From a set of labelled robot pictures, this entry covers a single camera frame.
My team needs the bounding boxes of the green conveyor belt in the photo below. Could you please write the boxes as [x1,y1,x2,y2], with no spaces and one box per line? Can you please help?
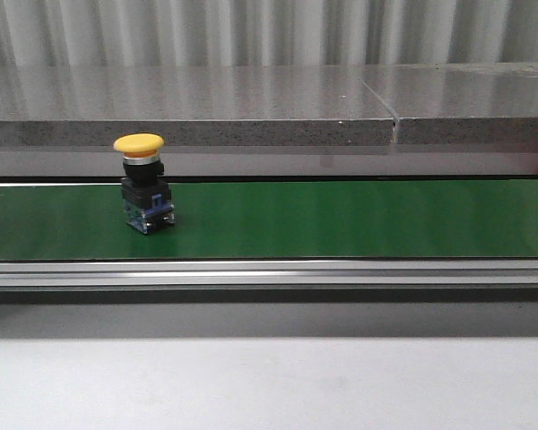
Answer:
[0,179,538,261]

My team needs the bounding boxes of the aluminium conveyor side rail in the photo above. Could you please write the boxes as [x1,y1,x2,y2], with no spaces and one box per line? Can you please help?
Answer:
[0,259,538,293]

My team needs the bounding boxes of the grey stone countertop slab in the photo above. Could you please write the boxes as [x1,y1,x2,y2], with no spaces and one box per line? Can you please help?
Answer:
[0,66,394,149]

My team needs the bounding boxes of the yellow mushroom push button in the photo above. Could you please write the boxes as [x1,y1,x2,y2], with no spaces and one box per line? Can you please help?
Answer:
[113,133,175,235]

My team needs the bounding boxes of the white pleated curtain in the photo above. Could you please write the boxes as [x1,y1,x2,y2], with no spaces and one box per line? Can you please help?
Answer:
[0,1,538,66]

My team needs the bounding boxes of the white base panel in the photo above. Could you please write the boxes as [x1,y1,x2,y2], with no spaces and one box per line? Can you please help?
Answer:
[0,145,538,182]

